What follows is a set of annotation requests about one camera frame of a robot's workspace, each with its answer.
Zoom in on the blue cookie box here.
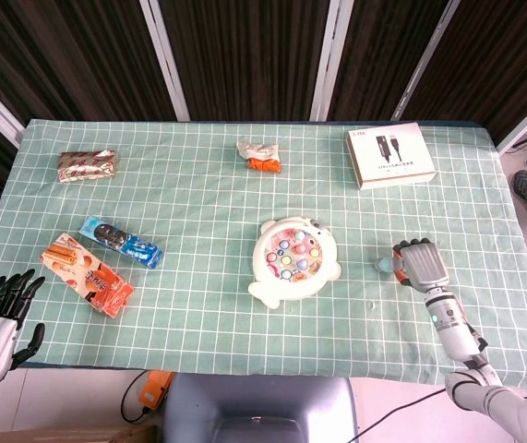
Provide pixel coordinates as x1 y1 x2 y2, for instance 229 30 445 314
78 216 165 269

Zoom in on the green checked tablecloth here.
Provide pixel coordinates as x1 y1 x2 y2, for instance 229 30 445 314
0 118 527 387

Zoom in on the white fishing game toy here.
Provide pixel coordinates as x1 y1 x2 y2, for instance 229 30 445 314
246 215 341 310

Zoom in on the orange device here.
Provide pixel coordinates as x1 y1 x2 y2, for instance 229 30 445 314
137 369 175 412

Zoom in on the white orange snack packet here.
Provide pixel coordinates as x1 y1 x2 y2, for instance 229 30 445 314
235 140 282 174

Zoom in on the orange egg roll box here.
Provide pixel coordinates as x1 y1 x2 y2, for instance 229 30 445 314
39 233 136 319

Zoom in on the grey blue robot torso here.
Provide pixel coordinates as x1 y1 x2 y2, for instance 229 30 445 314
161 372 361 443

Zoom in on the silver red snack bag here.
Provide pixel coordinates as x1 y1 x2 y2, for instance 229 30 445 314
57 149 119 185

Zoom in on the white cable product box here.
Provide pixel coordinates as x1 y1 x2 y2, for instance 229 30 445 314
345 122 437 192

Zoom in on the black power cable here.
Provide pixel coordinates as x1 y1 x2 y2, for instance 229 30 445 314
120 371 151 424

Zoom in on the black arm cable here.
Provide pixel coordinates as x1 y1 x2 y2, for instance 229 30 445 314
353 387 449 440

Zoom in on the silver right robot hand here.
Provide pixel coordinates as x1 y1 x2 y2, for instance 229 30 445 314
391 238 451 293

